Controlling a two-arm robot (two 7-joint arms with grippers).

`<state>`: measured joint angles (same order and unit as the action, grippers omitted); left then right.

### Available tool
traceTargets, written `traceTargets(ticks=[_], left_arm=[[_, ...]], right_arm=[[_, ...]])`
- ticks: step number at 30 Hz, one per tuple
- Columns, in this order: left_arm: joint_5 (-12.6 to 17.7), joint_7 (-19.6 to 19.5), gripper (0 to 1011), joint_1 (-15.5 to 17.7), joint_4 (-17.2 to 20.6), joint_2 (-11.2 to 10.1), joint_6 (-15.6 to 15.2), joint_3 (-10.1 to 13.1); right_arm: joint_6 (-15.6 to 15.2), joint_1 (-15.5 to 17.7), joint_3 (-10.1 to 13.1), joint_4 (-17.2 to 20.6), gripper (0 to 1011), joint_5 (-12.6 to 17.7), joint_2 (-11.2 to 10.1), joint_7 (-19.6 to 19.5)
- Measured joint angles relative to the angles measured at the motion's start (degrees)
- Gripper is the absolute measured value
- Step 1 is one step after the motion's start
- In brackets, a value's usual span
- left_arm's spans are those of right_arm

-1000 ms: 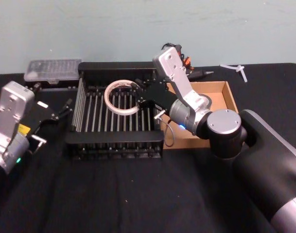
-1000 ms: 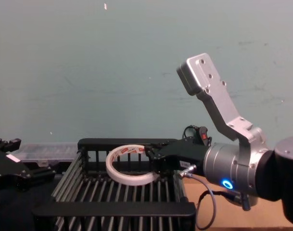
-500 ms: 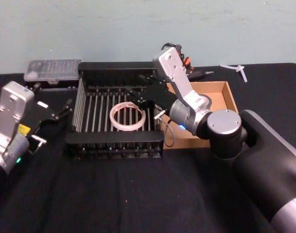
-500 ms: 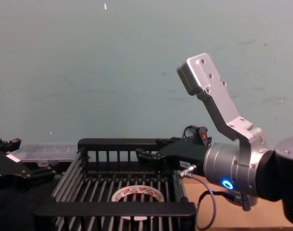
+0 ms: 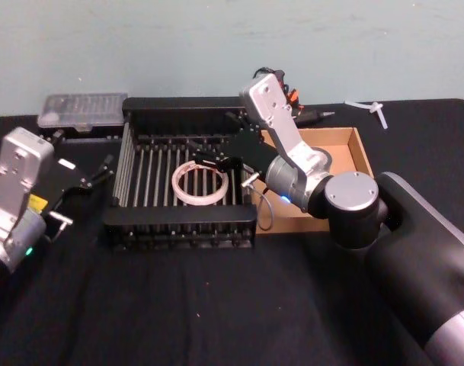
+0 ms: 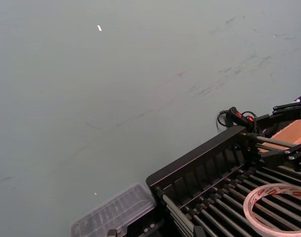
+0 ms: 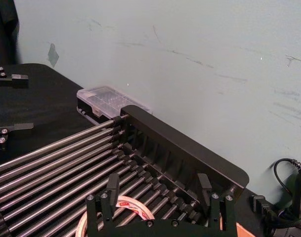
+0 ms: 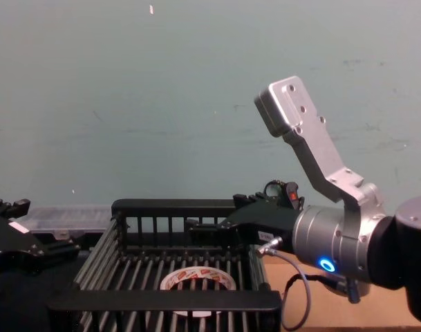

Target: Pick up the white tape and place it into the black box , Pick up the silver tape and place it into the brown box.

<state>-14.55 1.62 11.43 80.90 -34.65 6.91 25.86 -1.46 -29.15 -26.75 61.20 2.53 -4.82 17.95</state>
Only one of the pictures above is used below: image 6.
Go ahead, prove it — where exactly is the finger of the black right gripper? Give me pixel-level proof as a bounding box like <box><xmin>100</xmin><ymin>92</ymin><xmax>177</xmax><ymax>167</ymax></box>
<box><xmin>285</xmin><ymin>140</ymin><xmax>301</xmax><ymax>173</ymax></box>
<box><xmin>272</xmin><ymin>100</ymin><xmax>301</xmax><ymax>116</ymax></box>

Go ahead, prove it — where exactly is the white tape roll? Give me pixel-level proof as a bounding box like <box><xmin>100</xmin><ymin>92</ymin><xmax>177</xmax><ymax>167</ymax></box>
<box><xmin>243</xmin><ymin>183</ymin><xmax>301</xmax><ymax>235</ymax></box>

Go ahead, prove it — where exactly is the shallow brown cardboard tray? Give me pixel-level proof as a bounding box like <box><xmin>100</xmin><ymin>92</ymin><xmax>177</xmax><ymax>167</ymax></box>
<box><xmin>258</xmin><ymin>118</ymin><xmax>301</xmax><ymax>154</ymax></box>

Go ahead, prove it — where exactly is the black rack with steel bars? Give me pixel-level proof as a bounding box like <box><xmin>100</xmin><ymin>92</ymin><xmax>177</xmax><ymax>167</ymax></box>
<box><xmin>145</xmin><ymin>125</ymin><xmax>301</xmax><ymax>237</ymax></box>

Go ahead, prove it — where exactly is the clear plastic case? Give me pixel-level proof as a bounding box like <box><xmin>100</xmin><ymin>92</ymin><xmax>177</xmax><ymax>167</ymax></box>
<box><xmin>70</xmin><ymin>182</ymin><xmax>163</xmax><ymax>237</ymax></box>

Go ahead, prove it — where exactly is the black corded tool red switch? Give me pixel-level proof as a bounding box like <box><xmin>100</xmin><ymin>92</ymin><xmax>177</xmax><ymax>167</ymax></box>
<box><xmin>215</xmin><ymin>106</ymin><xmax>273</xmax><ymax>135</ymax></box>

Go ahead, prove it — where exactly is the plain pale wall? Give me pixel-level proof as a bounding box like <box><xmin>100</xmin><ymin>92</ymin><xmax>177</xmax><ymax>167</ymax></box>
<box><xmin>0</xmin><ymin>0</ymin><xmax>301</xmax><ymax>237</ymax></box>

